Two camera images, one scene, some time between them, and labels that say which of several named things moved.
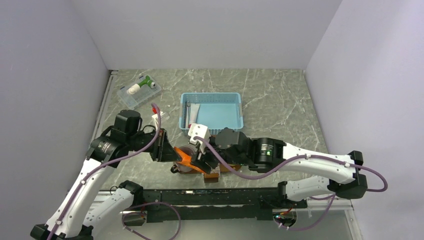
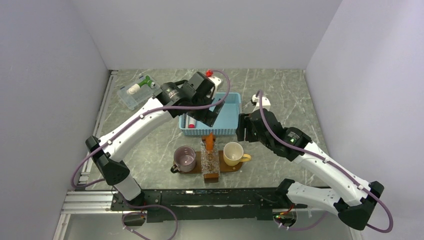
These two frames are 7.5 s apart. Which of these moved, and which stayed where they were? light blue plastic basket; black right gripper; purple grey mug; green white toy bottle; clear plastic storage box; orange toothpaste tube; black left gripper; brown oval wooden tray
Moved: black right gripper; black left gripper; orange toothpaste tube
Stayed: light blue plastic basket; green white toy bottle; brown oval wooden tray; purple grey mug; clear plastic storage box
